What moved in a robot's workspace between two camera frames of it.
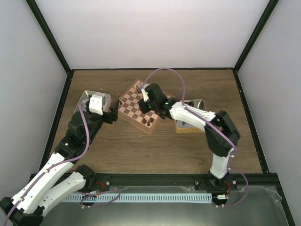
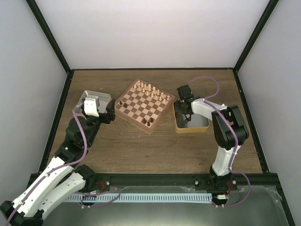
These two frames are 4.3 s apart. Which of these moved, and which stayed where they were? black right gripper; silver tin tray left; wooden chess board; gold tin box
Moved: black right gripper
Stayed: wooden chess board; gold tin box; silver tin tray left
